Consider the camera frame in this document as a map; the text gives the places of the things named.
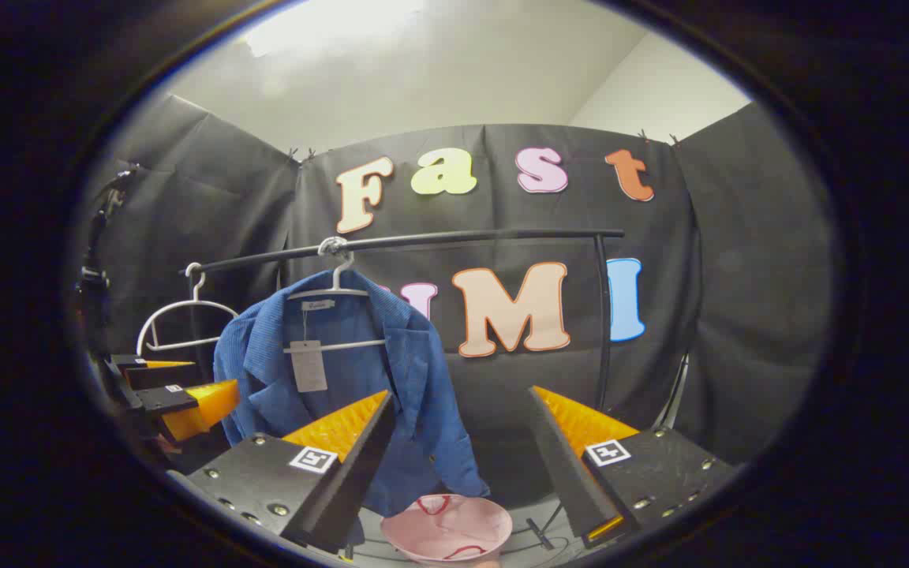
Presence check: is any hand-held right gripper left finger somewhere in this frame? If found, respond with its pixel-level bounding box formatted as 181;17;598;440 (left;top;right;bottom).
166;389;396;555

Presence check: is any black clothes rack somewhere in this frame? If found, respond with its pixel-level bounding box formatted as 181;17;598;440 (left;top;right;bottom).
180;229;627;411

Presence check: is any empty white hanger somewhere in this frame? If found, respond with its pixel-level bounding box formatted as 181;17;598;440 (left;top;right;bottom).
137;263;241;357

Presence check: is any white hanger with clothes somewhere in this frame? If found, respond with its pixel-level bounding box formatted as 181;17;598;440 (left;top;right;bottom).
282;237;388;354

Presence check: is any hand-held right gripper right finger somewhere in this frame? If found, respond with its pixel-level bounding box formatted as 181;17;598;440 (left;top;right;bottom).
529;385;739;549

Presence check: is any blue corduroy jacket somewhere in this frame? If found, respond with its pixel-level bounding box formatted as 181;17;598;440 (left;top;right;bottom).
212;270;491;518

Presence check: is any black backdrop cloth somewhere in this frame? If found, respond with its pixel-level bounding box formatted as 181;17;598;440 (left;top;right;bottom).
80;95;838;474

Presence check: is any pink laundry hamper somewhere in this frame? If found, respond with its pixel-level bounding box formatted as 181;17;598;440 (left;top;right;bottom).
380;494;514;565

